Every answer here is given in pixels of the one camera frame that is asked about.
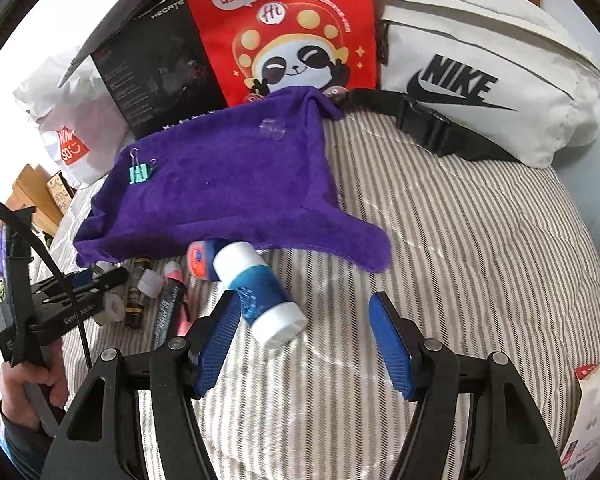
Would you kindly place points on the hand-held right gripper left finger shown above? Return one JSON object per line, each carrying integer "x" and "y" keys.
{"x": 220, "y": 340}

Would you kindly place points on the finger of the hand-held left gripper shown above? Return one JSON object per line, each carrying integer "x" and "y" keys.
{"x": 80, "y": 290}
{"x": 107, "y": 276}

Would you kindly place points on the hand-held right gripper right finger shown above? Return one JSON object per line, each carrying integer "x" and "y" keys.
{"x": 390, "y": 345}

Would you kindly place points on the small white cup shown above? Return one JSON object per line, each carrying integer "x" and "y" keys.
{"x": 107, "y": 309}

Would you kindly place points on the white charger plug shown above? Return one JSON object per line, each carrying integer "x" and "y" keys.
{"x": 149, "y": 282}

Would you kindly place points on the black Grand Reserve box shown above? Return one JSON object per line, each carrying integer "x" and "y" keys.
{"x": 136, "y": 310}

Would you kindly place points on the pink tube with white cap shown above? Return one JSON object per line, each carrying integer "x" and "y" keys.
{"x": 174, "y": 271}

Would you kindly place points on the white and blue stick bottle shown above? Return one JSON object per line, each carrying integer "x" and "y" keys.
{"x": 260, "y": 280}

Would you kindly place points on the small pink jar blue lid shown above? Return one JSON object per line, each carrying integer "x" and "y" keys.
{"x": 200, "y": 260}

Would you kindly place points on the person's left forearm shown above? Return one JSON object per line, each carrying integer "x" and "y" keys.
{"x": 25, "y": 450}

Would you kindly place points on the person's left hand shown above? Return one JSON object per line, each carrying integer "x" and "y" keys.
{"x": 17, "y": 385}

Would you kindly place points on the black tube with white print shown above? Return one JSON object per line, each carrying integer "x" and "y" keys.
{"x": 167, "y": 315}

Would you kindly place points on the wooden furniture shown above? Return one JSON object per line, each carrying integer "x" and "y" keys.
{"x": 30, "y": 185}

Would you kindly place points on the teal binder clip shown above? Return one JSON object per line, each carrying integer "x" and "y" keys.
{"x": 140, "y": 175}

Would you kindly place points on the purple towel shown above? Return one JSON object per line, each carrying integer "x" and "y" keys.
{"x": 230, "y": 185}

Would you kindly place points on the white shopping bag red label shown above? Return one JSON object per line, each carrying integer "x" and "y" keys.
{"x": 45, "y": 100}

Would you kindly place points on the black headphone box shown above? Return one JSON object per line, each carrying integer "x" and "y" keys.
{"x": 145, "y": 85}

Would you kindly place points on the clear plastic cap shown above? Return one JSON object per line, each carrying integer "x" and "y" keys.
{"x": 271, "y": 129}

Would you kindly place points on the red panda paper bag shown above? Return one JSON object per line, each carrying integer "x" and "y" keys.
{"x": 280, "y": 10}

